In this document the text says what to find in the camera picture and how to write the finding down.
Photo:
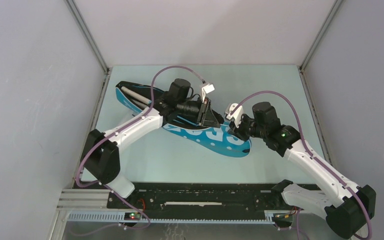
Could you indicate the blue racket bag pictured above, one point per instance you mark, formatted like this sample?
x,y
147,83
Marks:
x,y
215,139

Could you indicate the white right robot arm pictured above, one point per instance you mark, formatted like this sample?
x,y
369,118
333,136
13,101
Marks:
x,y
345,205

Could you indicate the grey cable duct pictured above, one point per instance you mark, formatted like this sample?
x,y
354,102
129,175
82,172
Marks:
x,y
119,217

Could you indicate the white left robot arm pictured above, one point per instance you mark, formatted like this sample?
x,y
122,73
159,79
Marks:
x,y
102,149

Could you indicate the aluminium frame post left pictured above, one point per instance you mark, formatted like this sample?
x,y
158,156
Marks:
x,y
87,34

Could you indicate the blue racket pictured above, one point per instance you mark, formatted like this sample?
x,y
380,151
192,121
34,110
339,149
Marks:
x,y
136,96

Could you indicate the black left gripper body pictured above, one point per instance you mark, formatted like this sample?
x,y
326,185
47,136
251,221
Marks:
x,y
202,108

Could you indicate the aluminium frame post right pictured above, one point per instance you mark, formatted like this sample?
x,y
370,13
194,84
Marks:
x,y
337,4

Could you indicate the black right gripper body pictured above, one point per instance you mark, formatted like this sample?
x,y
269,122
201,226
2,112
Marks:
x,y
246,128

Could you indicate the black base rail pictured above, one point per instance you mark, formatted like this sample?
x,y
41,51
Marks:
x,y
203,201

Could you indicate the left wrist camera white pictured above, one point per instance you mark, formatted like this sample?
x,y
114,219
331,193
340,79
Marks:
x,y
205,89

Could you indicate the aluminium frame post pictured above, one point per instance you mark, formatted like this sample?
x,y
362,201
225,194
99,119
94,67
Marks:
x,y
87,34
337,4

